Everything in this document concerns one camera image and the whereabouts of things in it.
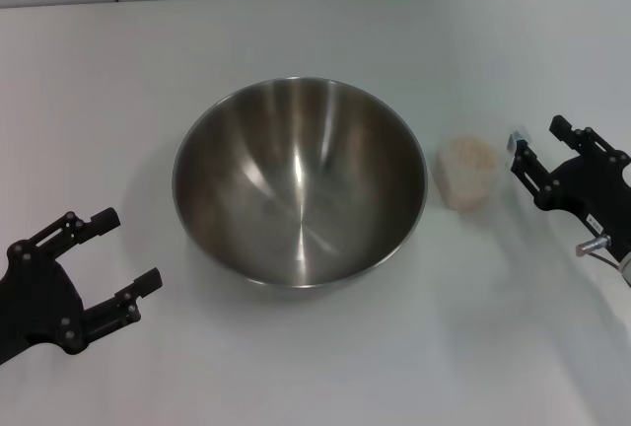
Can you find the clear plastic measuring cup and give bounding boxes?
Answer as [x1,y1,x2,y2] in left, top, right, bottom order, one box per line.
[434,122,533,211]

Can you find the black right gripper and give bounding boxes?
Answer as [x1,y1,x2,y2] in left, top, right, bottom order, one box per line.
[507,113,631,259]

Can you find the stainless steel mixing bowl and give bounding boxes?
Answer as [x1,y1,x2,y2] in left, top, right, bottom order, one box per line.
[171,75,429,290]

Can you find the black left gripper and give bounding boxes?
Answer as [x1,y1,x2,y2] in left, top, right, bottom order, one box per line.
[0,206,164,366]

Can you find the white rice grains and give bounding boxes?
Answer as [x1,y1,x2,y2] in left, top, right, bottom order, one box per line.
[437,134,500,210]

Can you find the right gripper cable with connector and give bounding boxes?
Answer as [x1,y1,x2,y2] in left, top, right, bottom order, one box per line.
[575,234,625,269]

